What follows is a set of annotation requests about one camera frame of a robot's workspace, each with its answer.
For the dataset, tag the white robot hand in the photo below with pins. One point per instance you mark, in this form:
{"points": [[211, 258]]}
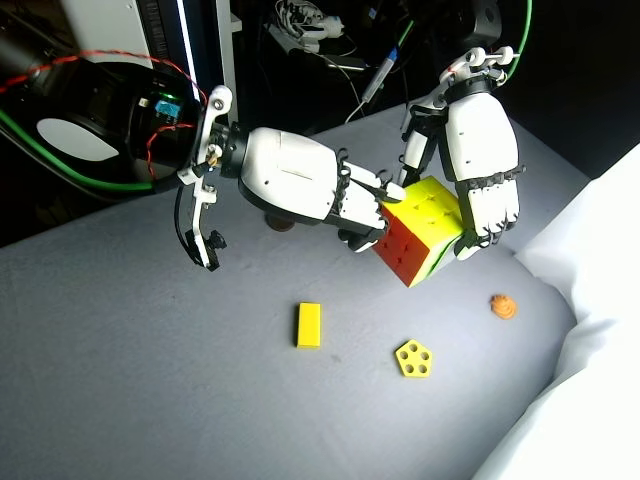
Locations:
{"points": [[290, 175], [480, 140]]}

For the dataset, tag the colourful puzzle cube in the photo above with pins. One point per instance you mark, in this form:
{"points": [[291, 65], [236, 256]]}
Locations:
{"points": [[425, 210]]}

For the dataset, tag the brown round disc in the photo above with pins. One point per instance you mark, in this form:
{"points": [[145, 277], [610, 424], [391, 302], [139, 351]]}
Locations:
{"points": [[280, 226]]}

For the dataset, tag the white probe with blue cap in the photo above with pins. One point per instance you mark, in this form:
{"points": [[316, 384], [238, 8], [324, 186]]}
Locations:
{"points": [[377, 77]]}

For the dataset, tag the grey flat device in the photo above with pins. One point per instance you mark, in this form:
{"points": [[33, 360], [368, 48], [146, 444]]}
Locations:
{"points": [[345, 62]]}

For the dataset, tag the yellow rectangular block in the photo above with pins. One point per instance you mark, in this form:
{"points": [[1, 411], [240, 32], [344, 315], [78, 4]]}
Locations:
{"points": [[309, 325]]}

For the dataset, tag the orange swirl toy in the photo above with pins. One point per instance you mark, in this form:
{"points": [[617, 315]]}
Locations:
{"points": [[504, 309]]}

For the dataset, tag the white sheet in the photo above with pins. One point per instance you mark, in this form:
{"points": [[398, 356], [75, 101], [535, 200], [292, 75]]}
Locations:
{"points": [[600, 300]]}

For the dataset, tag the yellow pentagon with holes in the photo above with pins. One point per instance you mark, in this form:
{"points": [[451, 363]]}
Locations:
{"points": [[414, 360]]}

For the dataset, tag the white cabinet with light strip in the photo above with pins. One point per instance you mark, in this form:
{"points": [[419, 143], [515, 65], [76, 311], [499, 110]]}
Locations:
{"points": [[100, 25]]}

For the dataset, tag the grey table cloth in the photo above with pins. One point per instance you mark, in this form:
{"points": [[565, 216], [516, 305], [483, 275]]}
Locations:
{"points": [[150, 375]]}

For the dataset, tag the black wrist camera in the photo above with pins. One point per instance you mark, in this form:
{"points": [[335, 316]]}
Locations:
{"points": [[212, 250]]}

